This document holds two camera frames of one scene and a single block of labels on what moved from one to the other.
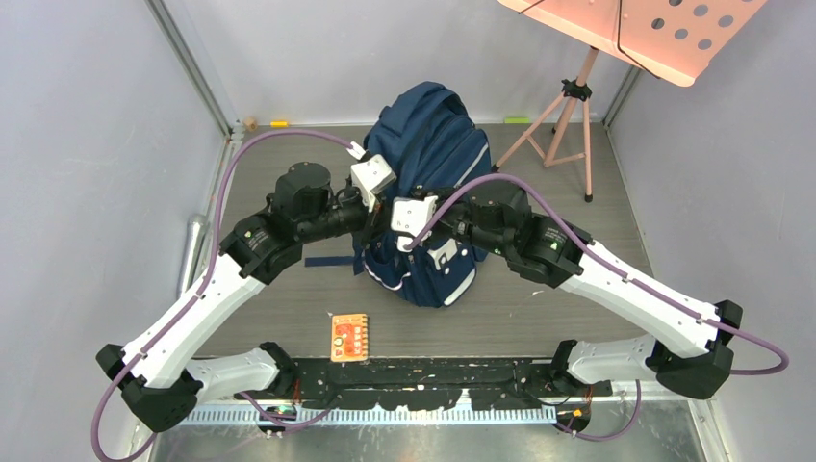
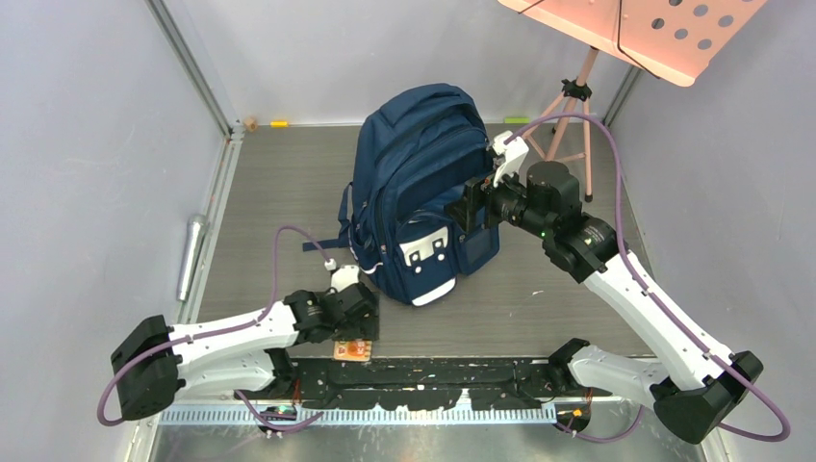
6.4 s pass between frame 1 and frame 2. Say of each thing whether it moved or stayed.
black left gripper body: moved
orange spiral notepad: stayed
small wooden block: stayed
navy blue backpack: stayed
